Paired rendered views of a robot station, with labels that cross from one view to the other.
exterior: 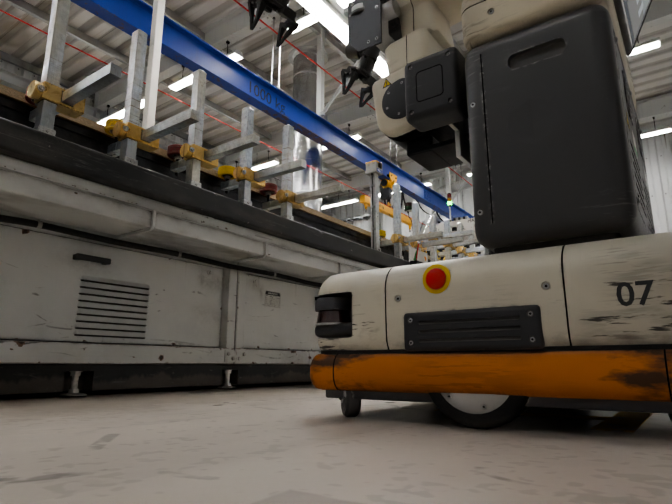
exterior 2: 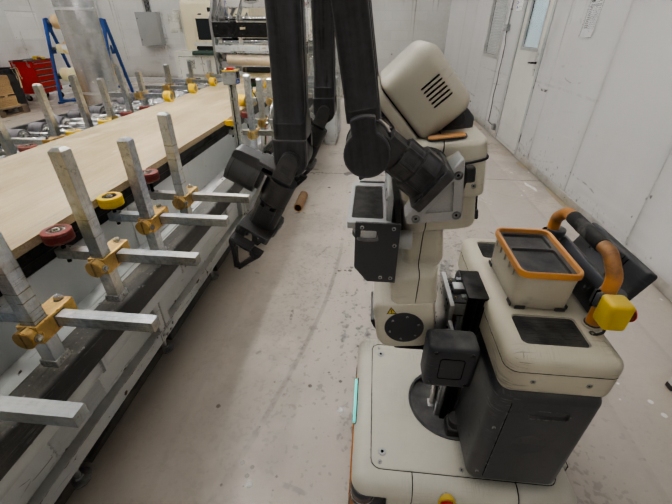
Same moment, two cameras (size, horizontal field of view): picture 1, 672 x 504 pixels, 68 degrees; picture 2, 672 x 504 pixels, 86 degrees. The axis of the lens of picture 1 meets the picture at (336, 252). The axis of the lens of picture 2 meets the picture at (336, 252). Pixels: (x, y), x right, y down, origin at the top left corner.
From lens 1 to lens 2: 1.48 m
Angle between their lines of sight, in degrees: 53
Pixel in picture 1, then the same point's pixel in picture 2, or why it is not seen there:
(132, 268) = not seen: hidden behind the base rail
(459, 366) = not seen: outside the picture
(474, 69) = (503, 409)
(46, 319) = (29, 478)
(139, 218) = (92, 378)
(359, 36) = (369, 266)
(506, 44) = (533, 405)
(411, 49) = (422, 292)
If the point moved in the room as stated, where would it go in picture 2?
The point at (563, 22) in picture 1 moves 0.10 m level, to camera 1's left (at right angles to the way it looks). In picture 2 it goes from (576, 407) to (550, 428)
